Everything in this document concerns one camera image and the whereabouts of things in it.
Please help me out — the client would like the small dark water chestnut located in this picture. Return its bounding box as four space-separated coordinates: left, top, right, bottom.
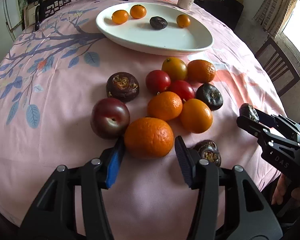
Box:
239 103 259 122

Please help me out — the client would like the large patterned water chestnut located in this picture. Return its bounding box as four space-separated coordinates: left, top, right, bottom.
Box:
193 140 222 167

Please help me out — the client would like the dark red plum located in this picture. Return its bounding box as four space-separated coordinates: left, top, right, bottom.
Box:
90 98 130 140

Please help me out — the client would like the oval orange kumquat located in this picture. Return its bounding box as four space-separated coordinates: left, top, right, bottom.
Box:
179 99 213 134

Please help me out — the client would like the large orange mandarin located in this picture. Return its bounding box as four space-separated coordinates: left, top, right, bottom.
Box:
124 117 174 159

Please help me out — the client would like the medium mandarin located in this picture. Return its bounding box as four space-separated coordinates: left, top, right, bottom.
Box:
147 92 183 121

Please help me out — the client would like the big bumpy mandarin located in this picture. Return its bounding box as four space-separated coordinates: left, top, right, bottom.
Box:
187 60 216 83

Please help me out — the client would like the brown water chestnut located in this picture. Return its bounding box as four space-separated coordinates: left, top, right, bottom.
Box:
106 72 140 103

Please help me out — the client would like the smooth orange kumquat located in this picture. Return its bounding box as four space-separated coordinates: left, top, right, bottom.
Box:
176 14 191 28

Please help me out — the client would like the small orange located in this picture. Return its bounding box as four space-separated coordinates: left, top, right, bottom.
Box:
111 10 129 24

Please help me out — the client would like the small mandarin with stem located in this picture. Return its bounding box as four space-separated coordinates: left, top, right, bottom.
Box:
130 4 147 19

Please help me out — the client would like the person's right hand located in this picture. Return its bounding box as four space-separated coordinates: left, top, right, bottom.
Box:
271 174 300 207

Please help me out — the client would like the dark wooden chair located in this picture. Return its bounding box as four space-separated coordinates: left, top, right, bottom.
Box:
255 37 300 97

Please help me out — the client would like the oval red tomato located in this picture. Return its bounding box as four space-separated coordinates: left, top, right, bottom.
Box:
168 80 195 103

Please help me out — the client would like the pink printed tablecloth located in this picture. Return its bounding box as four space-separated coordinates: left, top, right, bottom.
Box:
0 0 285 239

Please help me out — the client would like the round red tomato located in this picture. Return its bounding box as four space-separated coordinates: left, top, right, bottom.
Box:
146 70 171 95

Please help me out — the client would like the yellow orange tomato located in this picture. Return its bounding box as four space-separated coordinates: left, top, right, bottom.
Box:
161 57 187 81

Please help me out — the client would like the white oval plate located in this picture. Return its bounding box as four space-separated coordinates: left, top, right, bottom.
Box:
96 2 213 56

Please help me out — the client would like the pale beverage can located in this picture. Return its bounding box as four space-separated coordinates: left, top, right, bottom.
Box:
177 0 194 10

